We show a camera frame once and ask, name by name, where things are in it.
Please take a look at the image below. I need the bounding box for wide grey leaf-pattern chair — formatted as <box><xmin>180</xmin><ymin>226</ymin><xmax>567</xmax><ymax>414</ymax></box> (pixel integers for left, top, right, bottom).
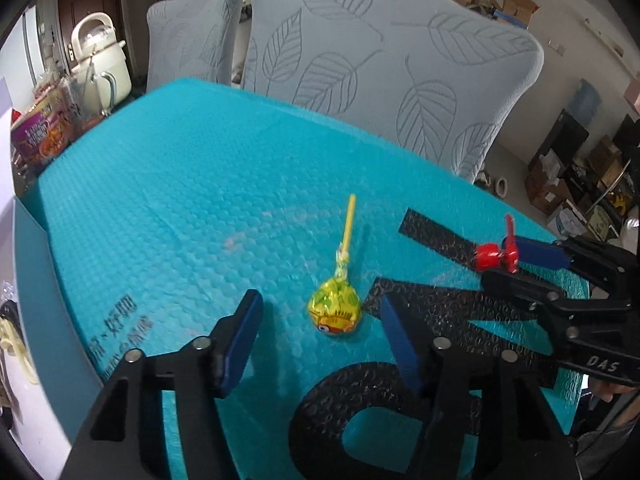
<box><xmin>240</xmin><ymin>0</ymin><xmax>546</xmax><ymax>184</ymax></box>

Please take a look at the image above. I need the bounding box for teal bubble mailer mat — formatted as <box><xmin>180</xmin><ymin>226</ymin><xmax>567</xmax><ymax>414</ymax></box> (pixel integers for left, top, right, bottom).
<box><xmin>22</xmin><ymin>77</ymin><xmax>588</xmax><ymax>480</ymax></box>

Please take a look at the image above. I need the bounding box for pile of cardboard boxes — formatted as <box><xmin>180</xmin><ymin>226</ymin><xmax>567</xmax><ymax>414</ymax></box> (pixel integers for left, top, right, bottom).
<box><xmin>525</xmin><ymin>110</ymin><xmax>640</xmax><ymax>246</ymax></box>

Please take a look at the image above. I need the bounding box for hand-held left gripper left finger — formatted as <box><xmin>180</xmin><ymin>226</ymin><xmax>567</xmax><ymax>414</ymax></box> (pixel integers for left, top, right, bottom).
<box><xmin>60</xmin><ymin>289</ymin><xmax>264</xmax><ymax>480</ymax></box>

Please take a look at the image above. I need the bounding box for white cardboard box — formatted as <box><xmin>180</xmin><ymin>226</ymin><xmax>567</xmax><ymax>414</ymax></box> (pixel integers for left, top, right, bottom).
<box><xmin>0</xmin><ymin>77</ymin><xmax>106</xmax><ymax>461</ymax></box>

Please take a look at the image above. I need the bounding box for open cardboard box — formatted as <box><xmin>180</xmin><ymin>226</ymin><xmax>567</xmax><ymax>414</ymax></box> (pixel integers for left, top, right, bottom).
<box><xmin>501</xmin><ymin>0</ymin><xmax>541</xmax><ymax>28</ymax></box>

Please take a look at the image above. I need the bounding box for yellow lollipop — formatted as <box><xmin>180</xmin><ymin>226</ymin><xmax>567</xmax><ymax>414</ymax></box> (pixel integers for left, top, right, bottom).
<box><xmin>307</xmin><ymin>193</ymin><xmax>362</xmax><ymax>337</ymax></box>

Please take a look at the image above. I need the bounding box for white refrigerator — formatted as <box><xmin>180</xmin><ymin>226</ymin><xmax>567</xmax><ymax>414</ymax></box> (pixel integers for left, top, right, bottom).
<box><xmin>0</xmin><ymin>10</ymin><xmax>56</xmax><ymax>111</ymax></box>

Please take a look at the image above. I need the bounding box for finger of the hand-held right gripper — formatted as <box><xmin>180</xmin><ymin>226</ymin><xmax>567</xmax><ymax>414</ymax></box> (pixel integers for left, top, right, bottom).
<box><xmin>515</xmin><ymin>237</ymin><xmax>640</xmax><ymax>301</ymax></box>
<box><xmin>482</xmin><ymin>267</ymin><xmax>631</xmax><ymax>313</ymax></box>

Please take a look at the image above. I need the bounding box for red lollipop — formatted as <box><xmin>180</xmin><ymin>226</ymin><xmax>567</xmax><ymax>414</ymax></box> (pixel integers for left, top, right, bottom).
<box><xmin>474</xmin><ymin>213</ymin><xmax>521</xmax><ymax>275</ymax></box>

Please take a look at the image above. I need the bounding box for glass pitcher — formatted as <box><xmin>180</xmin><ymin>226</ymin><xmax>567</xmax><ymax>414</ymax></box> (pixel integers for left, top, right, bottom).
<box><xmin>62</xmin><ymin>67</ymin><xmax>118</xmax><ymax>126</ymax></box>

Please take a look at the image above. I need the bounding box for person's right hand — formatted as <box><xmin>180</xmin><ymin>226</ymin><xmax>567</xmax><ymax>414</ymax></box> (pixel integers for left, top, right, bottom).
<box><xmin>589</xmin><ymin>380</ymin><xmax>617</xmax><ymax>405</ymax></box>

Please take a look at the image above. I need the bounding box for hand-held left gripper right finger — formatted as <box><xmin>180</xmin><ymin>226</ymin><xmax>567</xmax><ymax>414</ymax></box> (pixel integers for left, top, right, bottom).
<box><xmin>381</xmin><ymin>294</ymin><xmax>581</xmax><ymax>480</ymax></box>

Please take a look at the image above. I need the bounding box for purple snack packet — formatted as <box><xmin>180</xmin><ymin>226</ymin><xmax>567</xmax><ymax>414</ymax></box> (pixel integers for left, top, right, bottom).
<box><xmin>10</xmin><ymin>87</ymin><xmax>76</xmax><ymax>166</ymax></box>

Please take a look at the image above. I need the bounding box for cream hair claw clip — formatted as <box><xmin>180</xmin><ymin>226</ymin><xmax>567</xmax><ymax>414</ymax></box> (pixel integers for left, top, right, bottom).
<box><xmin>0</xmin><ymin>317</ymin><xmax>38</xmax><ymax>386</ymax></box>

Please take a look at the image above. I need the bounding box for blue plastic bag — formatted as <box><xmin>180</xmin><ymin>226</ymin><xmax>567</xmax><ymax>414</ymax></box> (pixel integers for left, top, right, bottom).
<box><xmin>570</xmin><ymin>79</ymin><xmax>601</xmax><ymax>123</ymax></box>

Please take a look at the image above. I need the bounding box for narrow grey leaf-pattern chair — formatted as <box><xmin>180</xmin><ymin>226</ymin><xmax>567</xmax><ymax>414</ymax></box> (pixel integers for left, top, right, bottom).
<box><xmin>146</xmin><ymin>0</ymin><xmax>247</xmax><ymax>93</ymax></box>

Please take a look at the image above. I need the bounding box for brown door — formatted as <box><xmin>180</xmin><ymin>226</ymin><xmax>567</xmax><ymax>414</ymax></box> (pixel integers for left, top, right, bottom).
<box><xmin>57</xmin><ymin>0</ymin><xmax>123</xmax><ymax>76</ymax></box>

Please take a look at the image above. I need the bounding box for cream electric kettle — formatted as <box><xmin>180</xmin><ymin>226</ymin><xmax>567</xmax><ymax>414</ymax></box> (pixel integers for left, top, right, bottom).
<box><xmin>70</xmin><ymin>11</ymin><xmax>133</xmax><ymax>116</ymax></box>

